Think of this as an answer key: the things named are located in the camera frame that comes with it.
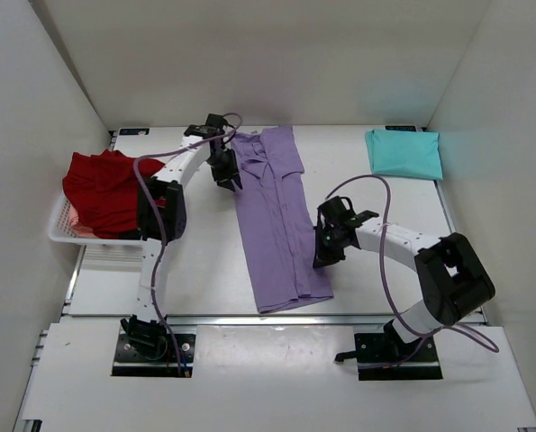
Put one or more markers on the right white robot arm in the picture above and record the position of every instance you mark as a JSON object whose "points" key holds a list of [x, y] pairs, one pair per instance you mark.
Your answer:
{"points": [[452, 279]]}

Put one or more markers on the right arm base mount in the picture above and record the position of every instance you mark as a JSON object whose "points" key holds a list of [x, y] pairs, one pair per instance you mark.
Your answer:
{"points": [[380, 357]]}

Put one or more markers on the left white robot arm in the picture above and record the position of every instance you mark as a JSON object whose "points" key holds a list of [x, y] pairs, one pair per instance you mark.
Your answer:
{"points": [[162, 217]]}

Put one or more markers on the purple t shirt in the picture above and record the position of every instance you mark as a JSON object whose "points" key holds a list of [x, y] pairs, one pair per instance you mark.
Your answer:
{"points": [[276, 229]]}

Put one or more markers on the folded teal t shirt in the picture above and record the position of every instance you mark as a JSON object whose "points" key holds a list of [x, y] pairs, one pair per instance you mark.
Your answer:
{"points": [[410, 154]]}

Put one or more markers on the pink garment in basket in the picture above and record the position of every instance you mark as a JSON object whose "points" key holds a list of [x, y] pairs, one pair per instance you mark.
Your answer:
{"points": [[76, 226]]}

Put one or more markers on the white plastic basket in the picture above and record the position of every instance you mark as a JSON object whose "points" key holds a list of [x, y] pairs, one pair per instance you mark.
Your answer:
{"points": [[59, 230]]}

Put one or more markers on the right blue label sticker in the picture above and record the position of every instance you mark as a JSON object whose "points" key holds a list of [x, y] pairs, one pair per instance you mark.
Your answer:
{"points": [[408, 128]]}

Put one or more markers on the black garment in basket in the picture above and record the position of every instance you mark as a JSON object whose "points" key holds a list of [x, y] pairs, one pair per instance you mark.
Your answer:
{"points": [[133, 234]]}

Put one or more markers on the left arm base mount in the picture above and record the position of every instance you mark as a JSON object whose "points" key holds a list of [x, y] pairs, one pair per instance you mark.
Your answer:
{"points": [[149, 351]]}

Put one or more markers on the red t shirt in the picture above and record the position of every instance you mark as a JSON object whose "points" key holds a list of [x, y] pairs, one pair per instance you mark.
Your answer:
{"points": [[104, 190]]}

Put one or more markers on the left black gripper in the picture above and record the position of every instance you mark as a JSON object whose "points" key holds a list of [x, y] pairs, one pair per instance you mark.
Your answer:
{"points": [[222, 178]]}

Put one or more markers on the aluminium table rail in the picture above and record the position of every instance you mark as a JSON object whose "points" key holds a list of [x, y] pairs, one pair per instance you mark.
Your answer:
{"points": [[279, 320]]}

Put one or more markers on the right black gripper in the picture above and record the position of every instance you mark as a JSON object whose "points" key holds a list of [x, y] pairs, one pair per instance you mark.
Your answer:
{"points": [[322, 257]]}

